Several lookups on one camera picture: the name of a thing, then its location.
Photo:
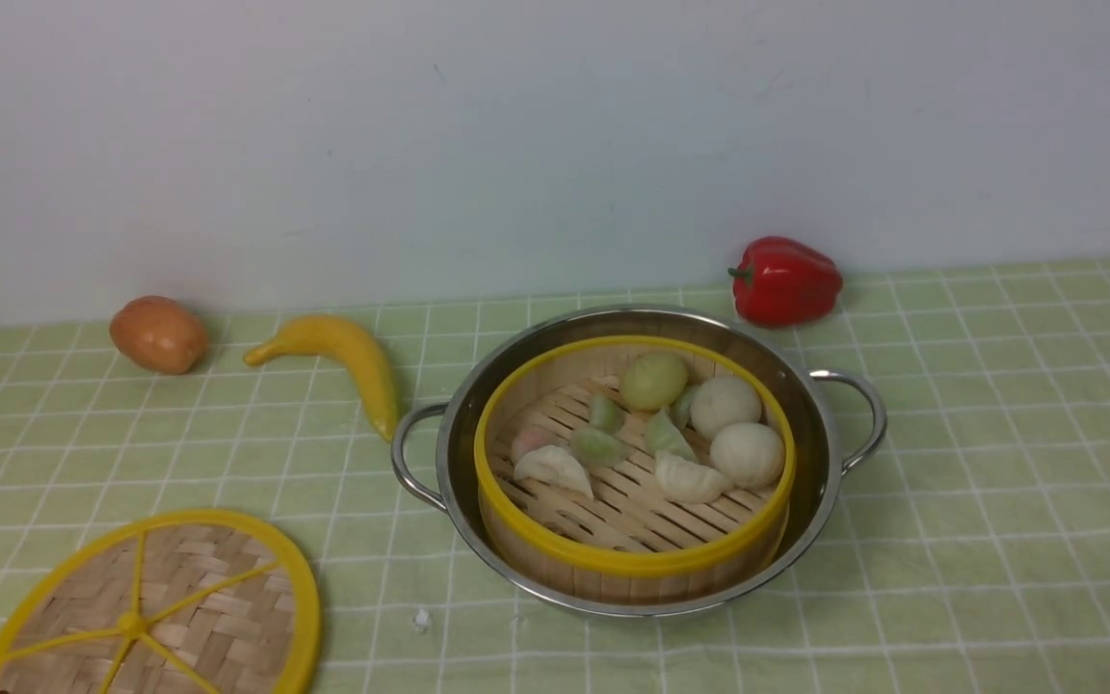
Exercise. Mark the stainless steel pot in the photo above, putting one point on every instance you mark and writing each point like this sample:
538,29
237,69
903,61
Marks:
838,420

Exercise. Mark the green dumpling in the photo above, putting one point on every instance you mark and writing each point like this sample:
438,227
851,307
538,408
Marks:
595,448
661,435

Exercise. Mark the bamboo steamer basket yellow rim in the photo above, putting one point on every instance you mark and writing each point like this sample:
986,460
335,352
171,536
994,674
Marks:
629,545

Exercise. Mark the woven bamboo steamer lid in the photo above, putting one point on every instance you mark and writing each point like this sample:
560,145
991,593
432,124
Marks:
191,601

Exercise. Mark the green dumpling centre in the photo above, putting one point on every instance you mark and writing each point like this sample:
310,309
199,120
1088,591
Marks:
661,435

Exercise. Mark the white dumpling centre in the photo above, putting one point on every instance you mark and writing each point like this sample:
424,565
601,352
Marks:
688,482

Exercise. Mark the green round bun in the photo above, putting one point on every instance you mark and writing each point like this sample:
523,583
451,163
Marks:
654,380

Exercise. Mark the white round bun upper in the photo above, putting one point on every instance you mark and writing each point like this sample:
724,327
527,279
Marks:
723,401

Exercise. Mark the pink dumpling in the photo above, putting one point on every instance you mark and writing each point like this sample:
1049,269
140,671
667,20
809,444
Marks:
531,438

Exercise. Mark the white dumpling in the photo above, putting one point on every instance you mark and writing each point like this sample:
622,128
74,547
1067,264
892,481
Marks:
688,482
554,465

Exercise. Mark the white round bun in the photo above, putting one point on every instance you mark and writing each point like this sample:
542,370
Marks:
723,401
750,454

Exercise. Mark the red bell pepper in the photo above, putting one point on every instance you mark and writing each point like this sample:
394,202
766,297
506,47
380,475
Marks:
781,283

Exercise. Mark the white round bun lower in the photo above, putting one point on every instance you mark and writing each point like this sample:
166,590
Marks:
750,454

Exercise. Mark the yellow banana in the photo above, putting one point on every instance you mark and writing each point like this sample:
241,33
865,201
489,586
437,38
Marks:
344,340

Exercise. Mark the orange brown round fruit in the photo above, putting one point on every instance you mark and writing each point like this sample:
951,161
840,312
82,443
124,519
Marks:
160,335

